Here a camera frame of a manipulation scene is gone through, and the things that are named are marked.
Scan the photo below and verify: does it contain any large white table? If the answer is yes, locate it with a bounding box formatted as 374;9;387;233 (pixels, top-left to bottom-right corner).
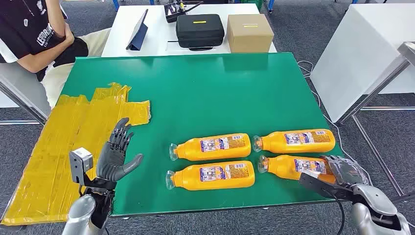
310;3;415;124

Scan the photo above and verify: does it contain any white floor cable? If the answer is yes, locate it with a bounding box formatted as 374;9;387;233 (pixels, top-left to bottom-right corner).
297;60;361;166

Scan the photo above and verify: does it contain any yellow plastic sheet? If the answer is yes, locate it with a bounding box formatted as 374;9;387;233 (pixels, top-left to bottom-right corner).
0;82;152;226

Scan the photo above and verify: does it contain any grey metal bench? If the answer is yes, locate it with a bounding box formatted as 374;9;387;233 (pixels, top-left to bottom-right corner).
0;61;52;126

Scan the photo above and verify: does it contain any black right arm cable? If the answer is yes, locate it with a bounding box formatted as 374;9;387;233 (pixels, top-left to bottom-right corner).
324;189;346;235

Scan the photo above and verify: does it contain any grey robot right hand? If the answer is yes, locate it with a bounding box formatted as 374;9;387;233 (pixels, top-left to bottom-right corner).
319;155;370;188

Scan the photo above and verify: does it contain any green table board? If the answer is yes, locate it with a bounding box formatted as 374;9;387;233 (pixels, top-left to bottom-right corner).
60;52;345;217

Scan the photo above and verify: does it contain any grey metal table frame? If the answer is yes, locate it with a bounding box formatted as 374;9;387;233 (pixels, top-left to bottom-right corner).
335;41;415;205

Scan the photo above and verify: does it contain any person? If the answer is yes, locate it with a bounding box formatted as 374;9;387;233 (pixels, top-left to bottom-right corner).
0;0;113;109

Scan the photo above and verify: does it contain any black remote controller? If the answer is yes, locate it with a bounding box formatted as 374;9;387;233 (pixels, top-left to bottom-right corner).
163;0;204;24

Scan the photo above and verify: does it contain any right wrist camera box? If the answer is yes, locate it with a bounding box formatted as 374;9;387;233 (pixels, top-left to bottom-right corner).
299;172;355;201

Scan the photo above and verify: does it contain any black carrying case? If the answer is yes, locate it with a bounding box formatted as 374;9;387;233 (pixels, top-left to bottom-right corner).
175;14;225;51

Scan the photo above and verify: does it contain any green plastic crate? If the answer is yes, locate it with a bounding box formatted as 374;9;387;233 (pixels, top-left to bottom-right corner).
240;0;263;10

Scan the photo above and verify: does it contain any brown cardboard box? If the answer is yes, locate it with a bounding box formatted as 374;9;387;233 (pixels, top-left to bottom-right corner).
226;14;275;53

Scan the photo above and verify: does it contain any orange detergent bottle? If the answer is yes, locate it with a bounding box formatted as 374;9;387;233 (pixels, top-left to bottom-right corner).
257;154;337;185
165;161;256;191
252;129;336;154
169;133;252;162

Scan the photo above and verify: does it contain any tablet in blue case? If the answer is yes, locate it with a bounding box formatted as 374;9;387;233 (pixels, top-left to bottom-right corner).
125;8;149;51

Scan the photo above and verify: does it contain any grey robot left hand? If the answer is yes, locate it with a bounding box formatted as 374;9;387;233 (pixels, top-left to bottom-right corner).
95;117;144;183

